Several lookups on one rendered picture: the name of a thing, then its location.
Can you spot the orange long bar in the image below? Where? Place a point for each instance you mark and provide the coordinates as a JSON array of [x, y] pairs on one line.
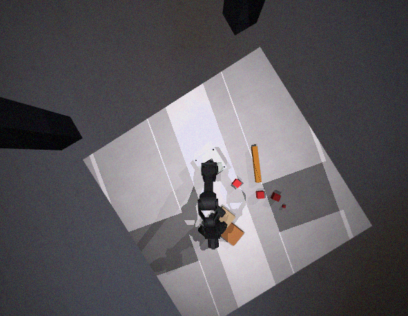
[[256, 164]]

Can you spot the brown rectangular block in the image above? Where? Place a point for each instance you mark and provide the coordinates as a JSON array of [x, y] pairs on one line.
[[232, 234]]

